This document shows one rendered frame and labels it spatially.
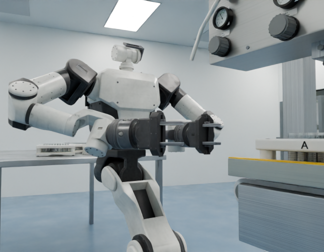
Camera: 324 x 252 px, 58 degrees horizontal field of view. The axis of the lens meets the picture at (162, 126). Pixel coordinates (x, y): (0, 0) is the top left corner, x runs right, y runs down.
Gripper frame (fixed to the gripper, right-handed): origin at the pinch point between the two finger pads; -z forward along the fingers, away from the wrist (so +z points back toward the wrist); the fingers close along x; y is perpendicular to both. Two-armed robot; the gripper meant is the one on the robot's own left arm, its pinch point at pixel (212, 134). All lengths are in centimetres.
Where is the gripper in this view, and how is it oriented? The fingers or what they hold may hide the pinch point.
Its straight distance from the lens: 89.6
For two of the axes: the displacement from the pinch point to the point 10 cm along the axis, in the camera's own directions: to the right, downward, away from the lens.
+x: 0.0, 10.0, -0.4
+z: -4.3, 0.4, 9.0
